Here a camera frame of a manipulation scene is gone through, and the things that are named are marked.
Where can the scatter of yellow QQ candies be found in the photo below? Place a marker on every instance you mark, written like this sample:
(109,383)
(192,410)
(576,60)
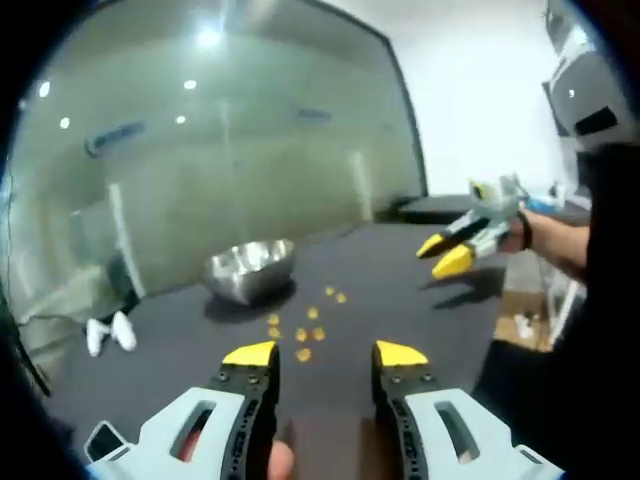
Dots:
(301,334)

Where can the stainless steel bowl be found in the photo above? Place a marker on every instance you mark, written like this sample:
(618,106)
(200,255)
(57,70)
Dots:
(250,272)

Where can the person's right hand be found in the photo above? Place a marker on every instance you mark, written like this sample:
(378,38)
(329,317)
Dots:
(512,235)

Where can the person's left hand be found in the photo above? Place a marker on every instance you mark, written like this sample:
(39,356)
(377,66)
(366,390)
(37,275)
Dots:
(281,462)

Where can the black side desk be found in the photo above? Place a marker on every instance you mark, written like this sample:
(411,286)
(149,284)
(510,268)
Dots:
(440,207)

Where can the dark grey table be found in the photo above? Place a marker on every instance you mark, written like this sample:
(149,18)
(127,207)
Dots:
(400,310)

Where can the small white bottle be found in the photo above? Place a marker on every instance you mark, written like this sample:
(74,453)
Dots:
(525,325)

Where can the light blue smartphone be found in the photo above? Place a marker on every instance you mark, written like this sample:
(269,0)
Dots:
(104,441)

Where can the white metal rack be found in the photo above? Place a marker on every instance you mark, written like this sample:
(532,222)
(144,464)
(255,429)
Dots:
(562,305)

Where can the white rounded object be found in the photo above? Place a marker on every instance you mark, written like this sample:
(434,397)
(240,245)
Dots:
(97,337)
(125,332)

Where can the person's black shirt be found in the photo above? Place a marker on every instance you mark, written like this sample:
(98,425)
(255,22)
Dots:
(615,260)

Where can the grey white chest device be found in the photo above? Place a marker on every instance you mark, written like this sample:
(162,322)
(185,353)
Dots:
(585,90)

